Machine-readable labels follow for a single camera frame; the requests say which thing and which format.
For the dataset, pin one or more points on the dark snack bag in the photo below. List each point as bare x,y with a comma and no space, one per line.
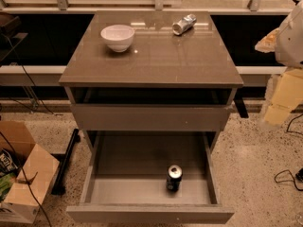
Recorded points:
7,163

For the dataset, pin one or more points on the black floor bar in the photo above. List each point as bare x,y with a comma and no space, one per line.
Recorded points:
58,187

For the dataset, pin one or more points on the green snack bag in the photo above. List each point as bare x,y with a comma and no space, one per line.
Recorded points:
6,182

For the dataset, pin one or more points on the silver can lying down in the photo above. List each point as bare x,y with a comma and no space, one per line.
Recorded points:
184,24

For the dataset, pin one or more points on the brown cardboard box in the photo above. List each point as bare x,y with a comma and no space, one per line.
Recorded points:
36,169

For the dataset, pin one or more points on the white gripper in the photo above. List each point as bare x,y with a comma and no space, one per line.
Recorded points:
291,40

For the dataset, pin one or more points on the closed grey top drawer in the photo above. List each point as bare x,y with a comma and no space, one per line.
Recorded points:
96,117

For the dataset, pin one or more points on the white ceramic bowl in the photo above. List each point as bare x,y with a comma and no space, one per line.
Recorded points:
118,37

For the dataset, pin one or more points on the open grey middle drawer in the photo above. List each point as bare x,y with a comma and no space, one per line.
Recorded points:
127,175

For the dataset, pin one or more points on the metal window railing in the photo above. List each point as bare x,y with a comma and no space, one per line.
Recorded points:
151,0

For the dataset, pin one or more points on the grey drawer cabinet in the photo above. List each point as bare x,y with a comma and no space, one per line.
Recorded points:
159,69

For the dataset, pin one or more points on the dark blue pepsi can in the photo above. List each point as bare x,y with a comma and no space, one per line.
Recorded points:
174,177

